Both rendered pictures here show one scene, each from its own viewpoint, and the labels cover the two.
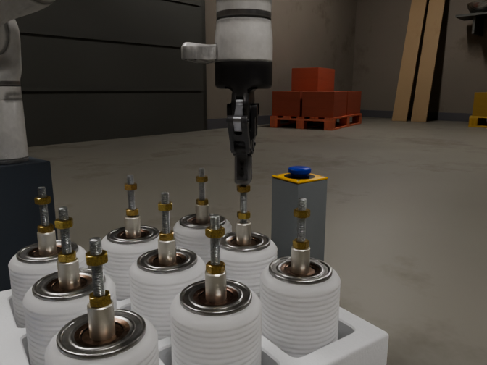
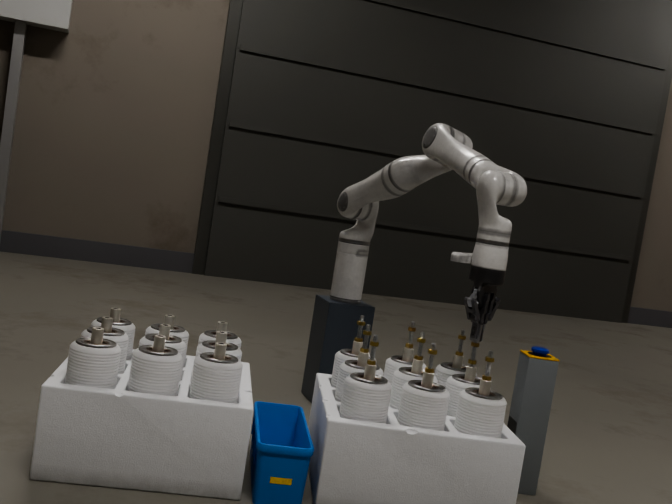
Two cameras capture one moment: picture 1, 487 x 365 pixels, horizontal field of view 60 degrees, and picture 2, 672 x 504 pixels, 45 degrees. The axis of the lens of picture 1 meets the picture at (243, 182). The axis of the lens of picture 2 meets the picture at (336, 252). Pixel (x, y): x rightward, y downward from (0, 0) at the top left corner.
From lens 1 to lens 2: 1.24 m
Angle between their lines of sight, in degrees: 30
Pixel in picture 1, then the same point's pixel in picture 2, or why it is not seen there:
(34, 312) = (343, 370)
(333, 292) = (493, 407)
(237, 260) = (457, 385)
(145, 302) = (396, 388)
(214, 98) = (651, 275)
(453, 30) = not seen: outside the picture
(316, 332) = (478, 426)
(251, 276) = not seen: hidden behind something
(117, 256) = (392, 367)
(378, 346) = (515, 449)
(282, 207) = (520, 374)
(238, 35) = (482, 253)
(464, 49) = not seen: outside the picture
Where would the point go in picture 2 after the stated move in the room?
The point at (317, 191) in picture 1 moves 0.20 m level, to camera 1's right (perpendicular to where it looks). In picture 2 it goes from (547, 368) to (641, 391)
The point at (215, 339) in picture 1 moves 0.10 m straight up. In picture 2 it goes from (416, 399) to (424, 349)
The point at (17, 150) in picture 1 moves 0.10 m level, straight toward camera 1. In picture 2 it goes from (354, 294) to (354, 298)
